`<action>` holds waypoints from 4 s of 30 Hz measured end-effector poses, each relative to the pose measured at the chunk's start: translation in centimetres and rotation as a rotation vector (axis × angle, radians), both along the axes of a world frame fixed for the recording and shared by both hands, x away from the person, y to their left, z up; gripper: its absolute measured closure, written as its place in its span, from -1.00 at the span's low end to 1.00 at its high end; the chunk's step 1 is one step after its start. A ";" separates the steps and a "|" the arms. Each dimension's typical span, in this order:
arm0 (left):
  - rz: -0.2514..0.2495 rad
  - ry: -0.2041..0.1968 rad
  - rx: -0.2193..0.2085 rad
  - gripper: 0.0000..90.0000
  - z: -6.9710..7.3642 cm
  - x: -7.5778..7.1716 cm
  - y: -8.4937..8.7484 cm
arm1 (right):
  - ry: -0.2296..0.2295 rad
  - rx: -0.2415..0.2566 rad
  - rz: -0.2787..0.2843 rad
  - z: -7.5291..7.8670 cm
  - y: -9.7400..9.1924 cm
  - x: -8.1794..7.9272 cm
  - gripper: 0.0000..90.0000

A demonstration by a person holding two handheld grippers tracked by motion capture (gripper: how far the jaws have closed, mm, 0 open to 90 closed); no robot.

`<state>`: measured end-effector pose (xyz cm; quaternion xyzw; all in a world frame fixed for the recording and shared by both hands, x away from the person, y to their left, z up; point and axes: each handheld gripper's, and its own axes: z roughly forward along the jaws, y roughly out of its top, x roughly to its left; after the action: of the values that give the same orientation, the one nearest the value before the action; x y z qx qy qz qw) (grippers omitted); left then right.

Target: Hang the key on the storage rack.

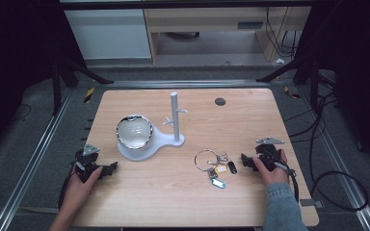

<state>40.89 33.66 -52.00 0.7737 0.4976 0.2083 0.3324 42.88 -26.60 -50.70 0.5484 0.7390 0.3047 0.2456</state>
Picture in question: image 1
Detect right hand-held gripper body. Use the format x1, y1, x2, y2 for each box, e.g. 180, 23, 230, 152
254, 137, 285, 172

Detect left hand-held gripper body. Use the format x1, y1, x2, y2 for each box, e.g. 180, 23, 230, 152
72, 143, 102, 184

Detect key ring with keys and tags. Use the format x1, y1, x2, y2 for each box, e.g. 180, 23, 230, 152
194, 148, 239, 191

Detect white key rack with pole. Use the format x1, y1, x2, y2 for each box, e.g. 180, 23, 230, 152
117, 90, 189, 163

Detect person's right hand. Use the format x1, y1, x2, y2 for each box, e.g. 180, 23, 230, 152
251, 148, 291, 187

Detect person's left hand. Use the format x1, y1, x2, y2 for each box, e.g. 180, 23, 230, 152
62, 166, 104, 214

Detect metal bowl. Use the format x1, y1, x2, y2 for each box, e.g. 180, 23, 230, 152
115, 114, 154, 151

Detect yellow black warning tape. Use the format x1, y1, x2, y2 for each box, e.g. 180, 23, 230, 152
83, 87, 96, 104

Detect black metal stand leg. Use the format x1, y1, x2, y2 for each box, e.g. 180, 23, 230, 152
255, 54, 323, 112
51, 52, 116, 117

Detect white cabinet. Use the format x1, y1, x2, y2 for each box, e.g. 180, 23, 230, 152
64, 8, 152, 61

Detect light wooden desk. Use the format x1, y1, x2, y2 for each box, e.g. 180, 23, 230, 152
143, 6, 312, 64

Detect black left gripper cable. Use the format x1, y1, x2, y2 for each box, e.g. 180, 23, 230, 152
57, 162, 78, 211

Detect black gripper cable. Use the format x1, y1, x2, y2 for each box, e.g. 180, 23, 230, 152
57, 162, 78, 211
271, 160, 301, 204

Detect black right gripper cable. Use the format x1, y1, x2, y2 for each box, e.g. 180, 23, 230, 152
271, 160, 301, 204

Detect thin black floor cables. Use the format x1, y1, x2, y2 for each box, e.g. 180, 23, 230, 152
282, 95, 339, 144

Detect aluminium floor rail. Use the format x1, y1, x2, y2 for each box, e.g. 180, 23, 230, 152
297, 90, 370, 231
0, 87, 75, 231

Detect grey metal table bracket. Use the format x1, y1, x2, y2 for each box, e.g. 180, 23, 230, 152
300, 198, 325, 209

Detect black looped floor cable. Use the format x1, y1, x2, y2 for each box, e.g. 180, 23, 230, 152
308, 91, 370, 213

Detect black cables under desk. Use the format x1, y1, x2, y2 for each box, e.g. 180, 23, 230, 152
264, 6, 304, 60

